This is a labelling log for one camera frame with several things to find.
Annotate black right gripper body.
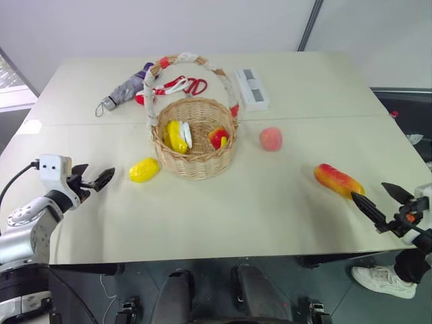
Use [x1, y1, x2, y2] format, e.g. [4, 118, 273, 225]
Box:
[375, 197, 425, 239]

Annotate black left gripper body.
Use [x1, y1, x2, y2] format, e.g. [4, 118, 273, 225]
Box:
[66, 166, 93, 207]

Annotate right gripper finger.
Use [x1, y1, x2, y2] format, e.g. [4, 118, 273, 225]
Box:
[381, 182, 414, 205]
[350, 191, 387, 224]

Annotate white garlic clove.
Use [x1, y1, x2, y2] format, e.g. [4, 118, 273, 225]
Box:
[179, 121, 194, 149]

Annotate red yellow apple toy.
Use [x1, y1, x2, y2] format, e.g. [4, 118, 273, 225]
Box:
[207, 126, 231, 151]

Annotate red yellow toy mango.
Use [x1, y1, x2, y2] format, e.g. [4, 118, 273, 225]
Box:
[313, 163, 367, 200]

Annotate yellow toy lemon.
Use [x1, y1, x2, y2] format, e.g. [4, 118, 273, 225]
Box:
[129, 157, 161, 184]

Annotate black trouser leg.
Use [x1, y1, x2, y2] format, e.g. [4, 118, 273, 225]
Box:
[394, 248, 429, 285]

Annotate white sneaker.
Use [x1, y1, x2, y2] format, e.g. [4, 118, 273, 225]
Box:
[350, 265, 418, 300]

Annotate yellow toy banana bunch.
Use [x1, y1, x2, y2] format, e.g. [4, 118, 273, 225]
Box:
[162, 120, 189, 155]

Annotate grey folded umbrella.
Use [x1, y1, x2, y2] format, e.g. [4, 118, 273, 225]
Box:
[94, 61, 157, 118]

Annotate black table clamp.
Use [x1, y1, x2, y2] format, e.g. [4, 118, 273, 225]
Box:
[298, 296, 333, 324]
[114, 296, 142, 324]

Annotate pink toy peach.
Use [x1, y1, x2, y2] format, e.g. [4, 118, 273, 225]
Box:
[259, 126, 284, 153]

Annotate robot torso base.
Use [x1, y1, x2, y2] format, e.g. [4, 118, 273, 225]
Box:
[0, 262, 63, 324]

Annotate red scissors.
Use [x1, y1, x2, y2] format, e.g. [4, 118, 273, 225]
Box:
[183, 78, 209, 98]

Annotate dark rounded shape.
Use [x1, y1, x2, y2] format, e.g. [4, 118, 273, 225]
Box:
[230, 264, 295, 324]
[152, 269, 196, 324]

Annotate white box with grey panels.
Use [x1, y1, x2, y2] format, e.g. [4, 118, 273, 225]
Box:
[234, 68, 271, 113]

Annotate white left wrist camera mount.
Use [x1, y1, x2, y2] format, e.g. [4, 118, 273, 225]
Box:
[39, 154, 73, 197]

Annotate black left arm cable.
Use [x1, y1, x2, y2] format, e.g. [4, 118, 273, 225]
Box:
[0, 161, 42, 203]

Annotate wicker basket with handle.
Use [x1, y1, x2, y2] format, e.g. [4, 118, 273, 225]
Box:
[142, 52, 241, 181]

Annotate window with grey frame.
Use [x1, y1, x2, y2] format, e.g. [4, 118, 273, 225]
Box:
[0, 46, 41, 113]

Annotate thin white cable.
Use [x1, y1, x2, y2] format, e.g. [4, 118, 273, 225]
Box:
[100, 273, 118, 322]

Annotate red white strap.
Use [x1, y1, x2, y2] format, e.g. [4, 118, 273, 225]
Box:
[152, 75, 190, 98]

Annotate dark wall strip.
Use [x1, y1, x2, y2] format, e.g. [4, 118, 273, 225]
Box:
[296, 0, 325, 52]

